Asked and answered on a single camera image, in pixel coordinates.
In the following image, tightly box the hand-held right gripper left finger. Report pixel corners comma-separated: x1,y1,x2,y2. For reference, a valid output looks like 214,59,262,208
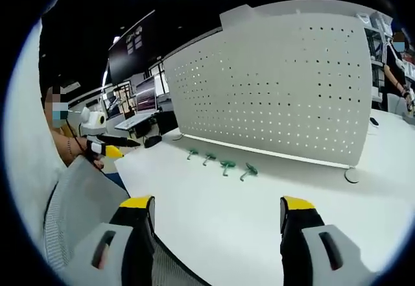
69,195,156,286

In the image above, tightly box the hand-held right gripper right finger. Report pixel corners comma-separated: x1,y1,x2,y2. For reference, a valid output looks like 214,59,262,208
279,196,363,286

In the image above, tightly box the white perforated mounting plate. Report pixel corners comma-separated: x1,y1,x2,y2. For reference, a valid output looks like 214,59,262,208
163,12,374,184

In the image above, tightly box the person's left hand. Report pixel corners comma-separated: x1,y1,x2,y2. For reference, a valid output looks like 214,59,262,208
84,139,103,170

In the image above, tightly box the black object on table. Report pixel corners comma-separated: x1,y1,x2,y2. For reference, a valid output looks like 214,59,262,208
143,135,163,149

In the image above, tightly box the computer monitor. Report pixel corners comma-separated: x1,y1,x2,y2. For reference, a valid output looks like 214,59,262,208
135,77,160,113

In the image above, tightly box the grey mesh chair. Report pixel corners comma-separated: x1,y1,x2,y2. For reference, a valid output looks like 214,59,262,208
43,158,208,286

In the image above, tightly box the large black hanging screen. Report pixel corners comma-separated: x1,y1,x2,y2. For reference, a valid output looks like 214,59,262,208
108,9,157,83

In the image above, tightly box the white desk partition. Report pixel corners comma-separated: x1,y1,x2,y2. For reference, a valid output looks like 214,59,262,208
219,0,395,31

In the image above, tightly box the white storage shelf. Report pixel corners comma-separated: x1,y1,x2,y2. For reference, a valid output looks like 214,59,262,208
355,10,395,105

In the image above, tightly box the black cable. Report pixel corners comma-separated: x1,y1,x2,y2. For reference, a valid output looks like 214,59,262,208
65,122,87,149

